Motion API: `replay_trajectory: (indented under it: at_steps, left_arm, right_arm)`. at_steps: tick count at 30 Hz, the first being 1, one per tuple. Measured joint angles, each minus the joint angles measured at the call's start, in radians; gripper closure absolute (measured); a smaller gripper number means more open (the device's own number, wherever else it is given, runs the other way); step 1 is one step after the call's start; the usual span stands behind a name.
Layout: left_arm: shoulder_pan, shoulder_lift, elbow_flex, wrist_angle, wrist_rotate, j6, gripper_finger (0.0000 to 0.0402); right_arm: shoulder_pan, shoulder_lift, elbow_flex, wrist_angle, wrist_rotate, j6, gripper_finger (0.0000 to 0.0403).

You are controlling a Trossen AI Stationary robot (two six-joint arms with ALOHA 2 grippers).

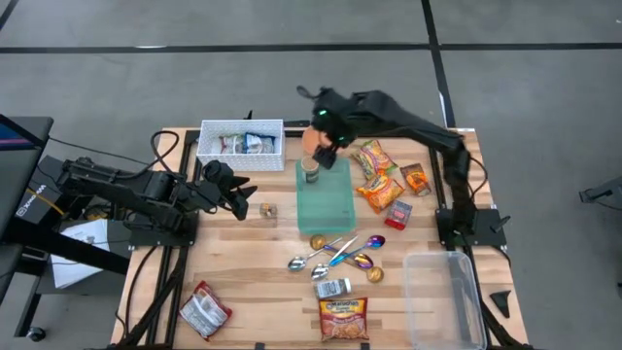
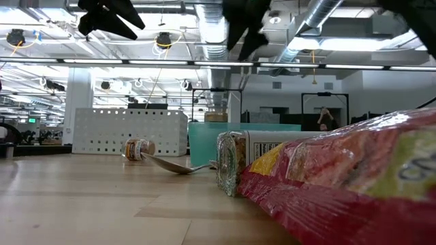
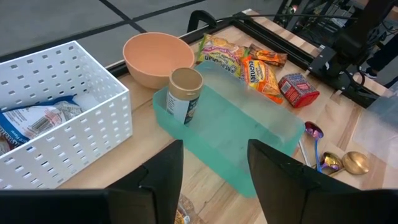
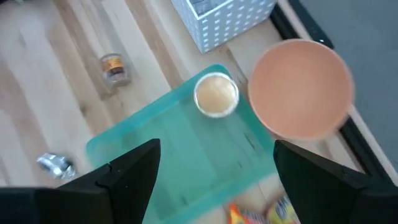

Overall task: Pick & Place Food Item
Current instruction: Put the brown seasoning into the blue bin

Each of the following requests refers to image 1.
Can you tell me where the black equipment box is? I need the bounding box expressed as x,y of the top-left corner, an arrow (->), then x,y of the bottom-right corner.
14,155 -> 67,226

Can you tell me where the orange bowl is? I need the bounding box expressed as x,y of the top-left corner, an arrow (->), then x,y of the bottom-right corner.
300,124 -> 336,156

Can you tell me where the black triangular bracket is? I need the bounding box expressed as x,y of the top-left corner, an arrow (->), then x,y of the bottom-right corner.
489,289 -> 513,320

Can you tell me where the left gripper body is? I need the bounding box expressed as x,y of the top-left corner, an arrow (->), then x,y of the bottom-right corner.
193,180 -> 251,223

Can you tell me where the white red food packet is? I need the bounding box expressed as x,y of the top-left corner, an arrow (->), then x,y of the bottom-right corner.
218,134 -> 245,156

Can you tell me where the clear plastic container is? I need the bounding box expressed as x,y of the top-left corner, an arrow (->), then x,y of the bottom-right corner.
401,250 -> 489,350

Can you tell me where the rainbow spoon blue handle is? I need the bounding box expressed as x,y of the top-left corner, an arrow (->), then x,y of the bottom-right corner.
328,234 -> 387,268

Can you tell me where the black desk leg stand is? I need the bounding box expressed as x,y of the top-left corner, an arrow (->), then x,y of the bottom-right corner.
0,227 -> 131,339

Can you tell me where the gold bowl purple handle spoon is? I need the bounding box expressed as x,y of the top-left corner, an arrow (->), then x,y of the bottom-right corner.
310,233 -> 363,266

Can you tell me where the white perforated plastic basket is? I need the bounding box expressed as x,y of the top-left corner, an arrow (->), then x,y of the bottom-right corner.
195,119 -> 286,173

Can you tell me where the blue white food packet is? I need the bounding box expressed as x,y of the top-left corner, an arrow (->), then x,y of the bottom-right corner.
241,132 -> 276,156

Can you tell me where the white paper sheet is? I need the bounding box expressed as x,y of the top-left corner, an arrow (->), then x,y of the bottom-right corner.
50,217 -> 112,290

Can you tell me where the white label seasoning shaker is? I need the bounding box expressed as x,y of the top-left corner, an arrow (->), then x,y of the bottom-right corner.
313,277 -> 353,300

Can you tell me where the black floor cable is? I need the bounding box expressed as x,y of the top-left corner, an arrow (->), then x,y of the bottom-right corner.
47,128 -> 182,172

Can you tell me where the gold metal spoon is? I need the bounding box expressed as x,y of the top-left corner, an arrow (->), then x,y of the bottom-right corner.
363,264 -> 386,285

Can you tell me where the teal translucent plastic tray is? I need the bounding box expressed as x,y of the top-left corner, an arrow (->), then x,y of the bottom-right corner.
294,157 -> 358,236

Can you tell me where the chili shrimp ramen packet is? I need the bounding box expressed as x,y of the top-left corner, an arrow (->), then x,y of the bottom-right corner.
350,139 -> 399,181

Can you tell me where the black desk with monitor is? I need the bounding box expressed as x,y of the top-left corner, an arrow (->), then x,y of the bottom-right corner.
0,114 -> 54,244

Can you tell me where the white and red ramen packet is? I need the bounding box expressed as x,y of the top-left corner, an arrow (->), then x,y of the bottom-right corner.
178,280 -> 233,341

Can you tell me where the black aluminium table frame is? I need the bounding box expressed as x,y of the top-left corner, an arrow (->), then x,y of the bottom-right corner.
114,119 -> 534,350

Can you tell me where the taco seasoning packet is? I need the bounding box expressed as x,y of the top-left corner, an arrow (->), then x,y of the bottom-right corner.
398,162 -> 432,197

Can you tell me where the orange ramen noodle packet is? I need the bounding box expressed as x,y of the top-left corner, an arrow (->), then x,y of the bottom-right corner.
355,173 -> 406,216

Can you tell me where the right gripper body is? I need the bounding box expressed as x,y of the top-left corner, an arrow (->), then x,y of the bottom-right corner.
324,109 -> 363,151

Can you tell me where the yellow cable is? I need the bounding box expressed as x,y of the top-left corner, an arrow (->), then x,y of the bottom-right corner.
26,188 -> 67,216

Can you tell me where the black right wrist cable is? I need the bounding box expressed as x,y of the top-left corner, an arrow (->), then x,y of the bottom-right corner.
295,85 -> 322,102

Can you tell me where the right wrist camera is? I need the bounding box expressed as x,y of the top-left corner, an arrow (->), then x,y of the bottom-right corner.
310,96 -> 337,133

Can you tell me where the red spice box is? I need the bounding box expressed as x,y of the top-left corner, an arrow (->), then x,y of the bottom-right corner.
384,198 -> 414,231

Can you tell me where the red Maruchan ramen packet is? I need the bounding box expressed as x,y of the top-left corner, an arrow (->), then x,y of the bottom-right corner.
318,297 -> 370,342

